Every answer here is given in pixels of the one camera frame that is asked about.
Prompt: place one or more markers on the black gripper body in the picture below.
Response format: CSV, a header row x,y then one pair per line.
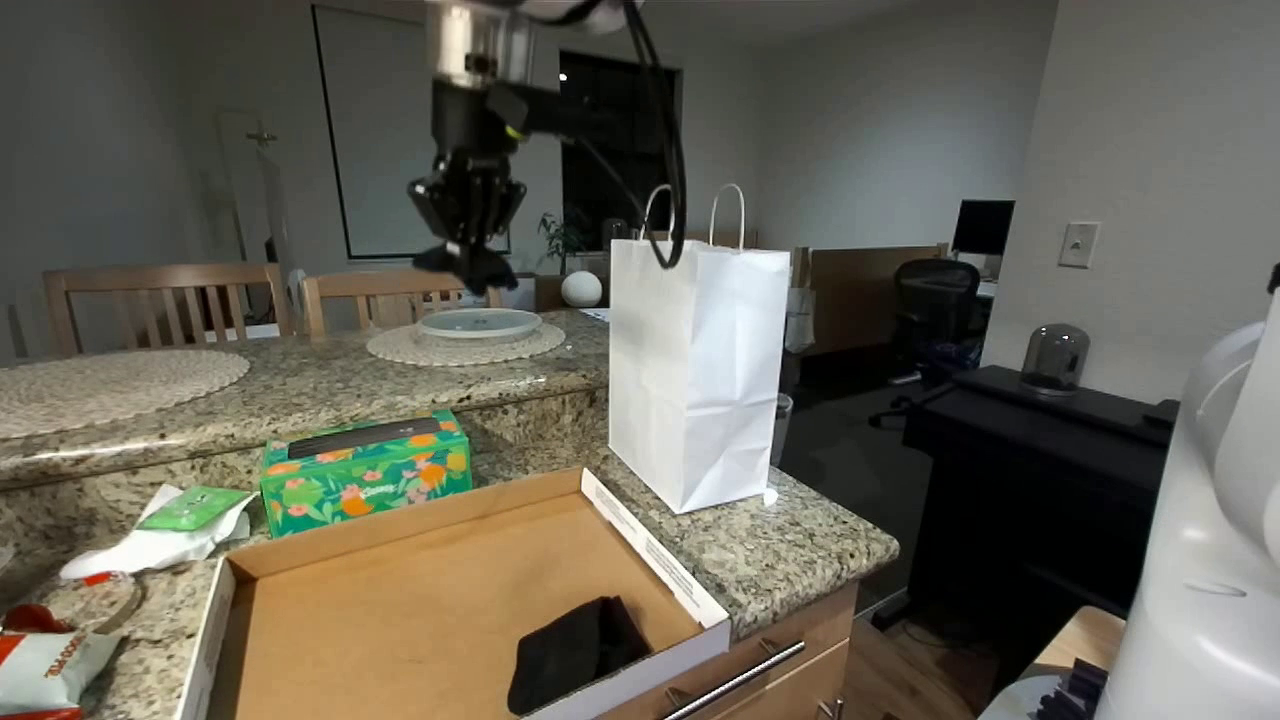
x,y
478,126

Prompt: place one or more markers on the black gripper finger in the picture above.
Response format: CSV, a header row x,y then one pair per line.
x,y
507,214
429,214

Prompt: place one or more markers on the black sock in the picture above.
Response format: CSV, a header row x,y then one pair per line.
x,y
581,654
467,268

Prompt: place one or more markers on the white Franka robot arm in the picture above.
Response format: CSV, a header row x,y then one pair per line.
x,y
1200,603

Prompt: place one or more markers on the white paper bag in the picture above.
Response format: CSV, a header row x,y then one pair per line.
x,y
695,386

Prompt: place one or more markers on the red white snack bag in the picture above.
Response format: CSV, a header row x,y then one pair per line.
x,y
45,667

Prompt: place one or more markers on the green plant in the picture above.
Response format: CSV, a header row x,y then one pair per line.
x,y
553,241

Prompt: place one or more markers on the wooden chair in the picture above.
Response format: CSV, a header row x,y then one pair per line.
x,y
160,283
385,283

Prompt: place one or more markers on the white projector screen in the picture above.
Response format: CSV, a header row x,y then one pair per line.
x,y
374,134

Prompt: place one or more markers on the white round vase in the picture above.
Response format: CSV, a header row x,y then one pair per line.
x,y
581,289

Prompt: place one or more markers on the clear glass plate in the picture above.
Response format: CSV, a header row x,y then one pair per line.
x,y
482,327

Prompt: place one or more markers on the dark window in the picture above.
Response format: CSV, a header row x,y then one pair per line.
x,y
625,122

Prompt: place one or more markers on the green patterned tissue box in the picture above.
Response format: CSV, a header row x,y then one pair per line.
x,y
363,485

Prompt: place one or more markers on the brown wooden sideboard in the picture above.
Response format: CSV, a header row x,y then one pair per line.
x,y
854,302

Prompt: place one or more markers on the white shallow tray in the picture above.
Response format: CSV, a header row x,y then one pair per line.
x,y
427,603

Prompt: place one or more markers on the white green wipes pack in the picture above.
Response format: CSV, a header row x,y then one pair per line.
x,y
160,534

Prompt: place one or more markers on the black office chair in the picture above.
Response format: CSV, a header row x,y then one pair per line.
x,y
936,314

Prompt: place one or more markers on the computer monitor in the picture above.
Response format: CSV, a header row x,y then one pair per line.
x,y
983,228

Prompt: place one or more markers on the clear round lid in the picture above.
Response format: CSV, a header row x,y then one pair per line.
x,y
100,603

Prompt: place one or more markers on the wooden base cabinet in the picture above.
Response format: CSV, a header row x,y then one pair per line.
x,y
824,682

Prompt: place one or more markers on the glass jar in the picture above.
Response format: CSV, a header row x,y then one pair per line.
x,y
1056,357

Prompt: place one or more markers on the black desk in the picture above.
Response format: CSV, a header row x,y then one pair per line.
x,y
1026,492

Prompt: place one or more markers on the white wall switch plate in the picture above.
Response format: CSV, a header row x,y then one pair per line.
x,y
1078,244

